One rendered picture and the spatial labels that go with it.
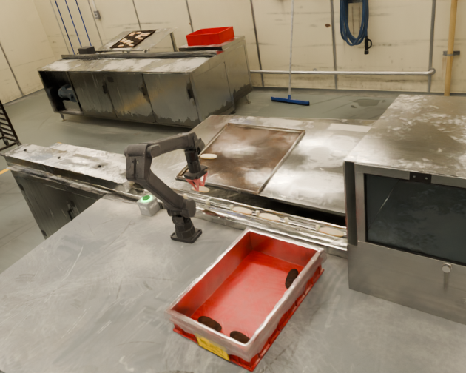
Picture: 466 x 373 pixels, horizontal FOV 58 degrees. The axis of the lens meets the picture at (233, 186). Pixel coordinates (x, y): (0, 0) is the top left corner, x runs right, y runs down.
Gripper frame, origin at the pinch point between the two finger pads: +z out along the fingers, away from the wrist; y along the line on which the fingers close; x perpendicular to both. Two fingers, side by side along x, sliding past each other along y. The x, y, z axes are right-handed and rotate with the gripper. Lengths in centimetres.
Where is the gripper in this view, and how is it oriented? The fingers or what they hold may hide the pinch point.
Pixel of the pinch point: (199, 187)
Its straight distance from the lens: 194.6
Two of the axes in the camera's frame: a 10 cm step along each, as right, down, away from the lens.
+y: -5.6, 5.0, -6.6
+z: 1.7, 8.5, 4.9
